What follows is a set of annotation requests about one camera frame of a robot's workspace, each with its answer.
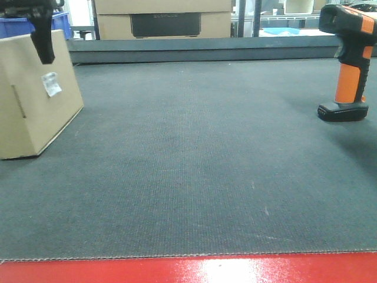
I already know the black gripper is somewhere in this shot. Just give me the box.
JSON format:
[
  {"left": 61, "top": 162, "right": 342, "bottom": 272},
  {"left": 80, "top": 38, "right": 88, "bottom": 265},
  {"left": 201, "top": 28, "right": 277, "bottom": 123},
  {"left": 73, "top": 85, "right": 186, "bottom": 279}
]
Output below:
[{"left": 1, "top": 0, "right": 64, "bottom": 64}]

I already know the brown cardboard package box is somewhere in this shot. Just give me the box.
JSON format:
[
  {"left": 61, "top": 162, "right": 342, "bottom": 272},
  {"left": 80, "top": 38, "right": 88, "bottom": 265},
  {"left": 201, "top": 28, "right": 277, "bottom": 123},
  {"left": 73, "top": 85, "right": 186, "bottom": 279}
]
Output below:
[{"left": 1, "top": 30, "right": 84, "bottom": 160}]

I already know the orange black barcode scanner gun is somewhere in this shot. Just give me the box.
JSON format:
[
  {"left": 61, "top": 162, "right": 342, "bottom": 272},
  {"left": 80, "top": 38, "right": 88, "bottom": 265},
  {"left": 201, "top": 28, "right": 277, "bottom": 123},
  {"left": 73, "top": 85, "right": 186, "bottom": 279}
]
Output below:
[{"left": 318, "top": 4, "right": 376, "bottom": 122}]

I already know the large cardboard box with window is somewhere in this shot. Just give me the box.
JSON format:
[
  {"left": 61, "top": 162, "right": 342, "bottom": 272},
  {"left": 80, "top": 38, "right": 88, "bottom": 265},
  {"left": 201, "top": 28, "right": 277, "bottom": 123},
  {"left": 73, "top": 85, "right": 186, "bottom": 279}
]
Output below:
[{"left": 95, "top": 1, "right": 233, "bottom": 40}]

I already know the blue plastic bin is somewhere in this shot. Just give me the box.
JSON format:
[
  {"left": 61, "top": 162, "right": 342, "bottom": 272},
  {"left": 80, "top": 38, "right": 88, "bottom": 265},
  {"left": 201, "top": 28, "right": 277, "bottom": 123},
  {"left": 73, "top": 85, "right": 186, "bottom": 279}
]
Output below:
[{"left": 1, "top": 12, "right": 72, "bottom": 39}]

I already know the dark grey conveyor belt mat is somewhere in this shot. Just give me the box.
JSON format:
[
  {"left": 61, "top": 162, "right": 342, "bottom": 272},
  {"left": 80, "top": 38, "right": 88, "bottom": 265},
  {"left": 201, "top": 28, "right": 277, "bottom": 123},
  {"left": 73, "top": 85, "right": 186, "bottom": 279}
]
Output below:
[{"left": 1, "top": 59, "right": 376, "bottom": 261}]

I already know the light blue tray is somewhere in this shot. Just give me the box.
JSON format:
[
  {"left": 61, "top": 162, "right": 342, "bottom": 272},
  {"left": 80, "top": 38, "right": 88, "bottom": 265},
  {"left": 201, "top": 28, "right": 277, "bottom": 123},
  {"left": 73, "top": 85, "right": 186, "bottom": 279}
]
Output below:
[{"left": 262, "top": 27, "right": 300, "bottom": 37}]

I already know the dark grey raised conveyor rail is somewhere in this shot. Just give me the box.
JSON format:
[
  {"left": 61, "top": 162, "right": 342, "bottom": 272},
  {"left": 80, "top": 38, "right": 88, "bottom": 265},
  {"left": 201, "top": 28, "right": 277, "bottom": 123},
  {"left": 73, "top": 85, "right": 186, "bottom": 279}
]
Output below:
[{"left": 67, "top": 35, "right": 340, "bottom": 64}]

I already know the red metal conveyor frame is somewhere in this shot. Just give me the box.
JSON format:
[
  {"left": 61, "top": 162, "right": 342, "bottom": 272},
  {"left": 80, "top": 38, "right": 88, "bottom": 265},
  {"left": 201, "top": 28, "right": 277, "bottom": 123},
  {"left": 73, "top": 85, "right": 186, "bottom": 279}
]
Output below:
[{"left": 1, "top": 252, "right": 376, "bottom": 282}]

